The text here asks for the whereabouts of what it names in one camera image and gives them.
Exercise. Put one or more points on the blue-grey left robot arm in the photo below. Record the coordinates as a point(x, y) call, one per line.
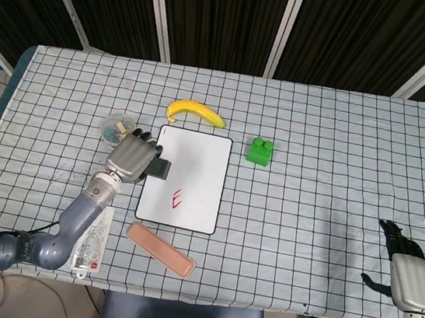
point(71, 222)

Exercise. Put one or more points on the yellow banana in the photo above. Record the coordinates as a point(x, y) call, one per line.
point(195, 109)

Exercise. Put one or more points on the green toy building block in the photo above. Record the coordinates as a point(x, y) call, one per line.
point(260, 153)

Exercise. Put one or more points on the clear jar of clips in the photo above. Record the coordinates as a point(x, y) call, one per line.
point(112, 128)

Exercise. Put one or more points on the dark grey eraser block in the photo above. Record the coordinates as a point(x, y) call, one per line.
point(160, 168)

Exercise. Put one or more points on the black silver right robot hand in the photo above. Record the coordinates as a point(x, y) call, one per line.
point(413, 281)

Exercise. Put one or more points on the small white whiteboard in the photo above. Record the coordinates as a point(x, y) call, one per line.
point(196, 164)

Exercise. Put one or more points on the pink pencil case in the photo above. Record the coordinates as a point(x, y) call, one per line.
point(161, 250)

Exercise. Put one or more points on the checkered white tablecloth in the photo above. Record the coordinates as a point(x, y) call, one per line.
point(306, 218)

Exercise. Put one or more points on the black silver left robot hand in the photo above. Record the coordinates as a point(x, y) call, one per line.
point(130, 158)

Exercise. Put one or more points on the packaged clear ruler set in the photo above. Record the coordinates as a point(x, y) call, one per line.
point(93, 245)

